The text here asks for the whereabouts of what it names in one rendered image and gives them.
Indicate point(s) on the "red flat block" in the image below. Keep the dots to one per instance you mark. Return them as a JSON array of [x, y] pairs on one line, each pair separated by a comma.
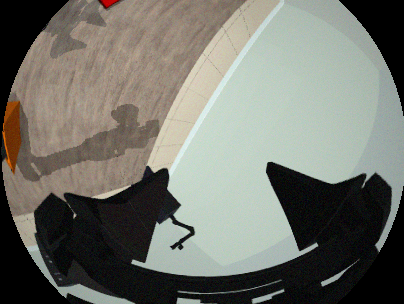
[[107, 3]]

